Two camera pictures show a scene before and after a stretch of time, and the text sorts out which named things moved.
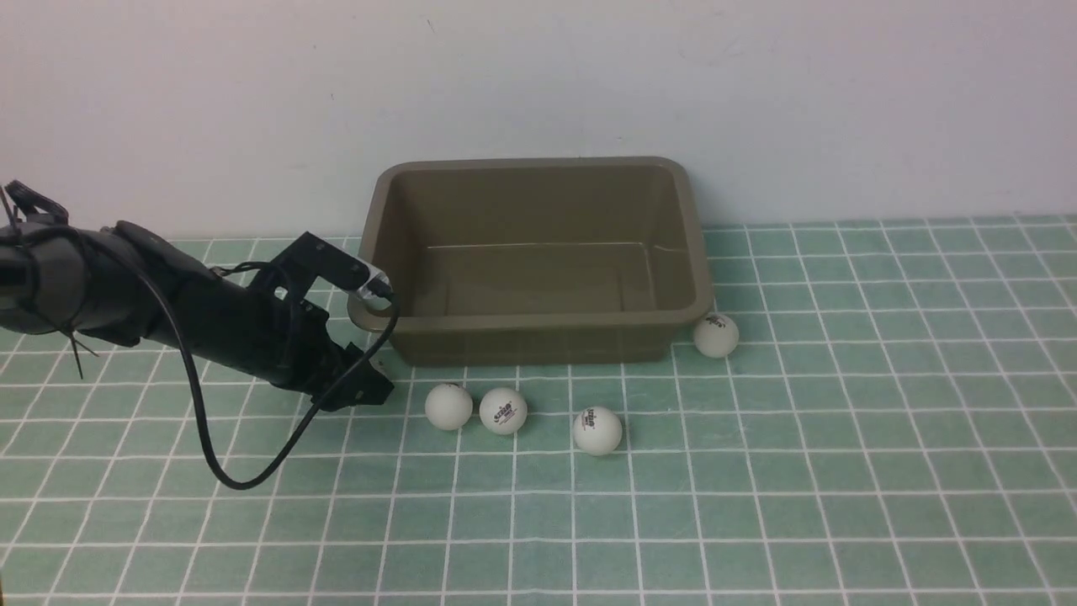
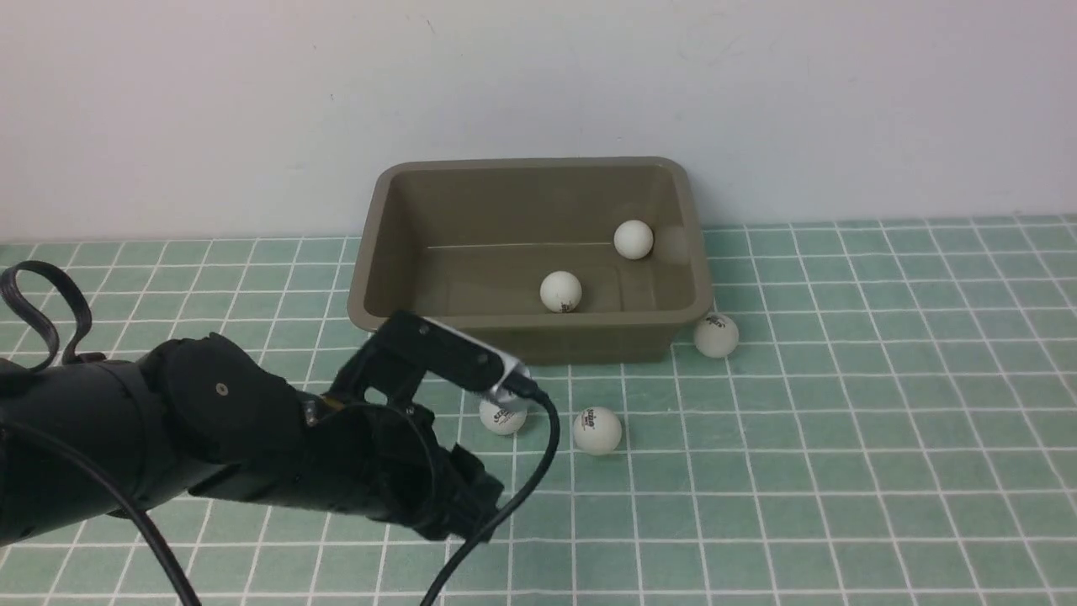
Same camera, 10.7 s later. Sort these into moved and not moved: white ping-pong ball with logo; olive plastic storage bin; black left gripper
Moved: black left gripper
Not moved: olive plastic storage bin; white ping-pong ball with logo
